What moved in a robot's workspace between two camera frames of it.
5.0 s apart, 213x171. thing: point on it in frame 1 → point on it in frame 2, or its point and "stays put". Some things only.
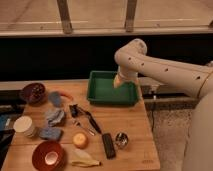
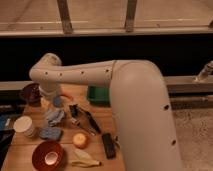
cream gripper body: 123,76 → 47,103
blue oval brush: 55,98 stays put
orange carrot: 66,95 stays put
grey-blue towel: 55,117 stays put
